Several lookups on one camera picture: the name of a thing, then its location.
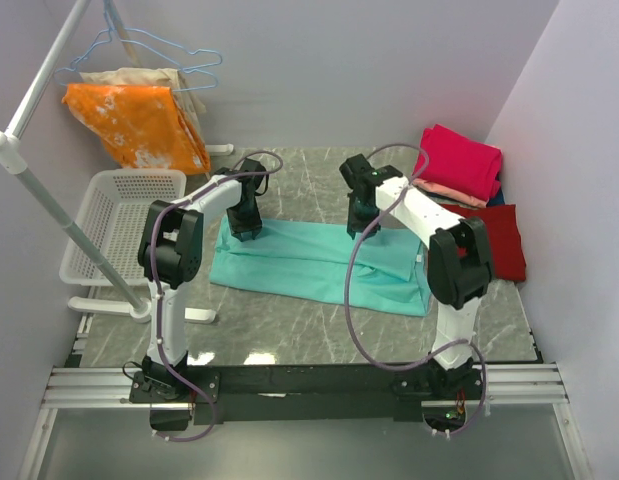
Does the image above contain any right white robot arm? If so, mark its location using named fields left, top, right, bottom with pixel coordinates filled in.
left=339, top=154, right=495, bottom=399

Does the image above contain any blue wire hanger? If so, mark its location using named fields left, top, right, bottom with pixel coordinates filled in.
left=52, top=68, right=219, bottom=91
left=65, top=1, right=224, bottom=77

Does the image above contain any teal t shirt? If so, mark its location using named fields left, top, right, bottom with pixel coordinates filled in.
left=209, top=219, right=431, bottom=317

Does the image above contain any dark red folded t shirt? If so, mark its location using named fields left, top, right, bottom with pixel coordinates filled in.
left=443, top=204, right=526, bottom=283

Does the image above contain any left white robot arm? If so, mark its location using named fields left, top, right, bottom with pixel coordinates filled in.
left=138, top=157, right=269, bottom=402

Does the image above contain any blue folded t shirt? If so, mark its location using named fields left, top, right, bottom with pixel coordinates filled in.
left=487, top=175, right=506, bottom=207

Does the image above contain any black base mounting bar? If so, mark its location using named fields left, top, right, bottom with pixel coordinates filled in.
left=129, top=361, right=483, bottom=431

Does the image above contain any beige hanging cloth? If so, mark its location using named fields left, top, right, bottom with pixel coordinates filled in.
left=80, top=67, right=206, bottom=140

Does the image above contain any orange patterned cloth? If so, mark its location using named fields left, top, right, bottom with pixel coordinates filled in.
left=62, top=83, right=211, bottom=175

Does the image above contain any white clothes rack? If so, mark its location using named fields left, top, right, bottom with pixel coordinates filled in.
left=0, top=0, right=235, bottom=325

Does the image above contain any pink folded t shirt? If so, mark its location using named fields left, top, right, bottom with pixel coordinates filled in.
left=418, top=124, right=503, bottom=202

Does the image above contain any aluminium rail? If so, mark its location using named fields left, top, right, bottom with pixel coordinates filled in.
left=21, top=363, right=593, bottom=479

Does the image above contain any salmon folded t shirt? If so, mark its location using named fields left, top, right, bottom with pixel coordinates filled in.
left=413, top=178, right=491, bottom=208

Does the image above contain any white plastic laundry basket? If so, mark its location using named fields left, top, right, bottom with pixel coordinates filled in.
left=76, top=169, right=186, bottom=287

